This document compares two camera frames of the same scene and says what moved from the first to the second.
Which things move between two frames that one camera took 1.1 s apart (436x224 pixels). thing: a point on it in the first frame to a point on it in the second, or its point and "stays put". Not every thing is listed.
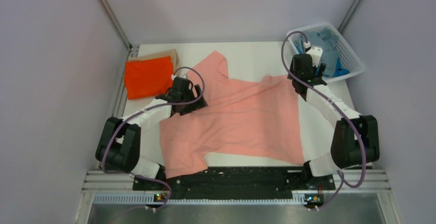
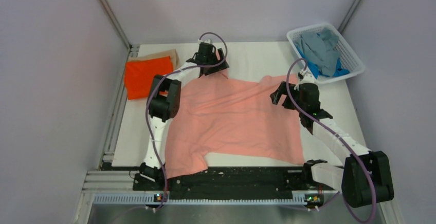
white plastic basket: (340, 60) stays put
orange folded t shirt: (149, 78) stays put
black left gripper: (195, 106) to (224, 66)
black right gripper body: (291, 70) to (297, 97)
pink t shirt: (258, 120) stays put
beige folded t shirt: (172, 53) stays put
